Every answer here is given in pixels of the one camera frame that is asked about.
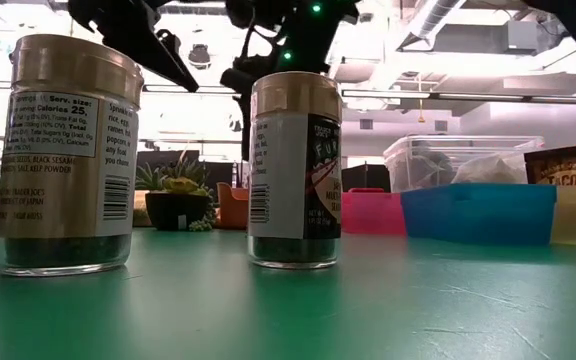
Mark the taco seasoning packet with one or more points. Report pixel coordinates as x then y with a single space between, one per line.
563 167

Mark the black monitor behind bins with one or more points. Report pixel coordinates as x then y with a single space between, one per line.
365 177

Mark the narrow black monitor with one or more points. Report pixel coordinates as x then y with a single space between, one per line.
220 172

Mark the horizontal metal rail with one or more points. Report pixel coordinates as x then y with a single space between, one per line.
493 96

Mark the yellow hanging tag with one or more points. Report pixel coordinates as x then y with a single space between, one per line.
421 117

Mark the white plastic bag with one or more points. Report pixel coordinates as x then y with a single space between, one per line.
490 170

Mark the tan box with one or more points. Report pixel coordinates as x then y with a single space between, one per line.
140 210

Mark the black ceiling camera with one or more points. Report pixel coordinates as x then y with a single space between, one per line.
199 56

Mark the long ceiling light bar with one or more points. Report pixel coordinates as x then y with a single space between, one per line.
208 89

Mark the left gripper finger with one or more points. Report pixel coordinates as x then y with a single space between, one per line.
168 55

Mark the blue plastic bin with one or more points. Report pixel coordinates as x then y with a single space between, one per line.
478 215

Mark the large gold-lid furikake jar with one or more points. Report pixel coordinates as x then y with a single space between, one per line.
58 200

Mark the pink plastic bin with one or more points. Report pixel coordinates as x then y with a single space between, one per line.
370 215

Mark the succulent plant in black pot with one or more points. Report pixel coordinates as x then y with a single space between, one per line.
175 210

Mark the grey ceiling duct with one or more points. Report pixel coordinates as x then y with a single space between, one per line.
433 20

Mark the orange plastic bin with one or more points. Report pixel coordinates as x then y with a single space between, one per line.
233 207

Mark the black-label gold-lid furikake jar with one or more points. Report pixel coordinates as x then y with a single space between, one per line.
278 190

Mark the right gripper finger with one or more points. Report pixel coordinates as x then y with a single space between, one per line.
246 130

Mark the wide black monitor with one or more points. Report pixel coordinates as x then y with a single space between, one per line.
168 156

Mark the red spice container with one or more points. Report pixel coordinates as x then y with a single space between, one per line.
366 190

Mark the black lamp stand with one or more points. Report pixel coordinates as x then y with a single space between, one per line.
235 125

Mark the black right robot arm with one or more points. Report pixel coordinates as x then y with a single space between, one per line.
308 30

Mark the clear plastic storage box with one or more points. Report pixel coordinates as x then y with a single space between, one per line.
418 160

